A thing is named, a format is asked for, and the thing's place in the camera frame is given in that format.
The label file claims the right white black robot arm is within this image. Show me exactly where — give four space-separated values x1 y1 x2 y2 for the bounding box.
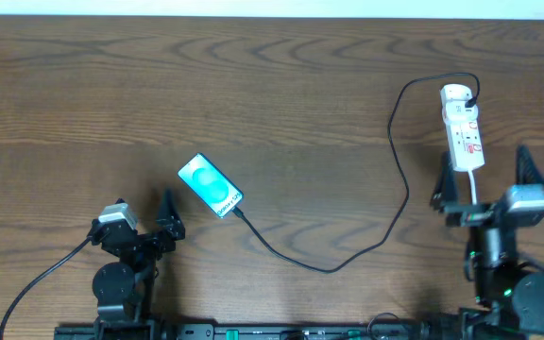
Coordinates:
430 145 544 339

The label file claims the white USB charger adapter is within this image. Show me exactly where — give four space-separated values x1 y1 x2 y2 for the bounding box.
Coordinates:
442 100 479 126

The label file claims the black charging cable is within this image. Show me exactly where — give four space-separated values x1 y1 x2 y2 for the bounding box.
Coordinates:
231 72 482 275

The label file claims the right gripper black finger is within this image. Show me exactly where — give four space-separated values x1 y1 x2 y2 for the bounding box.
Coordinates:
516 144 544 188
430 151 459 212

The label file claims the black mounting rail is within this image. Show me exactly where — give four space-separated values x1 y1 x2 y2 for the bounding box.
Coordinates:
53 313 463 340

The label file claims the white power strip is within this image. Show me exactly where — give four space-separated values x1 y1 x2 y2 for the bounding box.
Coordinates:
440 84 485 173

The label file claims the blue screen Galaxy smartphone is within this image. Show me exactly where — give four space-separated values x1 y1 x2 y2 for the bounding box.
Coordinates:
178 153 244 218

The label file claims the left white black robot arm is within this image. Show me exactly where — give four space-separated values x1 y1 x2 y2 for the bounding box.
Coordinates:
88 189 185 339

